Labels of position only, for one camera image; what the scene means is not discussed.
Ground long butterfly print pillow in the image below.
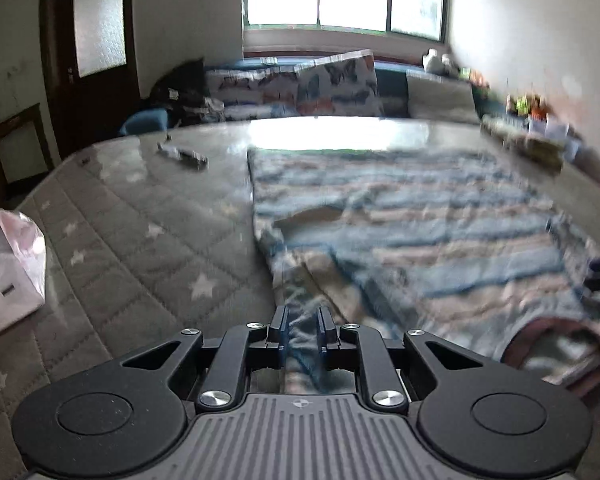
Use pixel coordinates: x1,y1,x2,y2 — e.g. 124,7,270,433
206,67,299,122

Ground dark wooden side table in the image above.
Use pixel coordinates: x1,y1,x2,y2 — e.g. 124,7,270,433
0,104,54,209

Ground brown green plush toys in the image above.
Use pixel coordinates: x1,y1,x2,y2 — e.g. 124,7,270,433
505,93,550,120

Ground black bag on sofa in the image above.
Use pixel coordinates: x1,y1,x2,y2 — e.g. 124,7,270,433
148,58,225,128

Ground large butterfly print pillow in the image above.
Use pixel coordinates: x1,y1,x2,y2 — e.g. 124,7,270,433
294,50,384,117

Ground clear plastic storage box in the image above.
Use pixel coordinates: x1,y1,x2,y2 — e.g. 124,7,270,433
528,115,582,162

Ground yellow folded garment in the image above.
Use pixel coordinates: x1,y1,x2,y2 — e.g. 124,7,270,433
480,115,565,174

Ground blue striped knit garment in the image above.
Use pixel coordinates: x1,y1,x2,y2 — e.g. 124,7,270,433
248,148,600,396

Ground blue corner sofa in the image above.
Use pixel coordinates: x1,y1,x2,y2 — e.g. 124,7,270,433
120,52,505,136

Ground pink white storage bag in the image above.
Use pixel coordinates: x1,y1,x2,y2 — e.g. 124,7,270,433
0,209,46,333

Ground grey quilted star table cover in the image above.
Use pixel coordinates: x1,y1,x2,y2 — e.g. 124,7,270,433
0,118,600,479

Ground dark wooden door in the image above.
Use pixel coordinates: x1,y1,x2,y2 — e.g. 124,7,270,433
40,0,140,158

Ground white black plush toy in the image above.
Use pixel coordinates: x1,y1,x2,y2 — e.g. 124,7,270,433
422,49,460,77

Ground black pen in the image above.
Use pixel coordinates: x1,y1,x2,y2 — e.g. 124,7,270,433
157,143,209,169

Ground grey square cushion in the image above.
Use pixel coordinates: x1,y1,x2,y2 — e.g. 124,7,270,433
406,73,480,125

